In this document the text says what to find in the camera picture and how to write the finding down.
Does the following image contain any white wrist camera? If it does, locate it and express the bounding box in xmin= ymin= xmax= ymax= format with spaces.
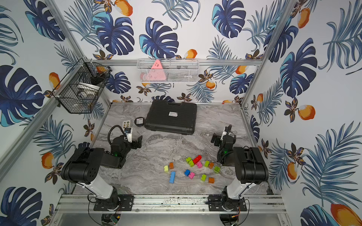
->
xmin=124 ymin=127 xmax=133 ymax=143
xmin=221 ymin=125 xmax=231 ymax=140

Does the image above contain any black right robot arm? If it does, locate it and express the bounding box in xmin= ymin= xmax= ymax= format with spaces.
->
xmin=206 ymin=134 xmax=269 ymax=212

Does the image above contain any black wire basket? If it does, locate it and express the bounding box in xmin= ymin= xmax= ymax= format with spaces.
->
xmin=51 ymin=58 xmax=112 ymax=114

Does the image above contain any pink triangle object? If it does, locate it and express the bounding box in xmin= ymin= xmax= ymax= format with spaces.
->
xmin=146 ymin=59 xmax=167 ymax=82

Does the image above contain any green lego brick right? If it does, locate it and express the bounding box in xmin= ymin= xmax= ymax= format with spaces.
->
xmin=214 ymin=166 xmax=221 ymax=174

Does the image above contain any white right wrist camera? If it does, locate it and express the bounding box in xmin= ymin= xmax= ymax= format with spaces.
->
xmin=221 ymin=125 xmax=231 ymax=140

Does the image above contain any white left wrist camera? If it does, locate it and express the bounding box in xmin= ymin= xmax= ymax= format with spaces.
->
xmin=124 ymin=127 xmax=133 ymax=143

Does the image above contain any small blue lego brick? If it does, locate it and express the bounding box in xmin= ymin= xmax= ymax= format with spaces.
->
xmin=184 ymin=170 xmax=190 ymax=177

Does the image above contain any magenta lego brick middle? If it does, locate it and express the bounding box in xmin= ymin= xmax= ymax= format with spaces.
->
xmin=196 ymin=161 xmax=203 ymax=169

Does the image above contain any white button control box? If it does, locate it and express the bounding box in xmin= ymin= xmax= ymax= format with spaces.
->
xmin=122 ymin=120 xmax=132 ymax=129

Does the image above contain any pink lego brick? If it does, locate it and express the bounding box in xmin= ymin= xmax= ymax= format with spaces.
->
xmin=189 ymin=172 xmax=195 ymax=179

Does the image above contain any long blue lego brick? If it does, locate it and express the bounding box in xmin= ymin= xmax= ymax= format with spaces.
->
xmin=169 ymin=171 xmax=176 ymax=184

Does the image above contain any red lego brick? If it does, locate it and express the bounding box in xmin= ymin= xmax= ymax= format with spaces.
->
xmin=193 ymin=155 xmax=202 ymax=164

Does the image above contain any white wire shelf basket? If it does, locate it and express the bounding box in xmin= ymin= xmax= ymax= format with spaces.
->
xmin=137 ymin=58 xmax=199 ymax=83

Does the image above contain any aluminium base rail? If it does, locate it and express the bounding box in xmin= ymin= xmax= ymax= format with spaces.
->
xmin=55 ymin=195 xmax=287 ymax=214

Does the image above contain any orange lego brick front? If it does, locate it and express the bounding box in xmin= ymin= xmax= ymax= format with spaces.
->
xmin=208 ymin=178 xmax=215 ymax=184

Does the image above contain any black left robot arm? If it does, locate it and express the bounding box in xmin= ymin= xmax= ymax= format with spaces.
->
xmin=60 ymin=125 xmax=143 ymax=212

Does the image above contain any black round tape roll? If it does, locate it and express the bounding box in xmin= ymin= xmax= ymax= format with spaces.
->
xmin=134 ymin=117 xmax=145 ymax=127

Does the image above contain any black plastic tool case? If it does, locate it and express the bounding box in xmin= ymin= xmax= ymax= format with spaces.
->
xmin=144 ymin=100 xmax=198 ymax=135

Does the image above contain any green lego brick cluster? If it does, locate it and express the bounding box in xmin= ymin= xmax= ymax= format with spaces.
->
xmin=186 ymin=157 xmax=194 ymax=167

